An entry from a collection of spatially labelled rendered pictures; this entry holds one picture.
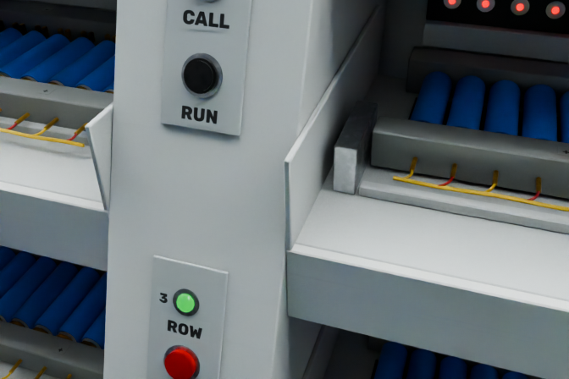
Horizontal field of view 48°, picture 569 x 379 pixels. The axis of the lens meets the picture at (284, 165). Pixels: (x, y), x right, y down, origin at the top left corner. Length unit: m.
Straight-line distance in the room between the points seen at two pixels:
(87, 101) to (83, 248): 0.08
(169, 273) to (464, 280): 0.14
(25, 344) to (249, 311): 0.22
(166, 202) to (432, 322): 0.14
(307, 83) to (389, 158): 0.08
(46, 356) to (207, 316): 0.18
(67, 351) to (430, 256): 0.28
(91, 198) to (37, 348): 0.17
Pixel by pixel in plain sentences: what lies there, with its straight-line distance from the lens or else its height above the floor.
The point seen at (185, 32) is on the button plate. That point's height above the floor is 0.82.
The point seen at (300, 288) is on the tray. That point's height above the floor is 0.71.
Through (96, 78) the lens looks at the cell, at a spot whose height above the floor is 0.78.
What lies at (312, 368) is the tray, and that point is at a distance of 0.41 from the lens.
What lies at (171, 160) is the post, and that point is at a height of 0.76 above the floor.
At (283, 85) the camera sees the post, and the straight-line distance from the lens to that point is 0.28.
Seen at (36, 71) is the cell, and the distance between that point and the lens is 0.44.
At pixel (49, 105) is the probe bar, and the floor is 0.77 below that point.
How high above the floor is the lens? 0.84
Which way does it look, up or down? 14 degrees down
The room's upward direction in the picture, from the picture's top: 6 degrees clockwise
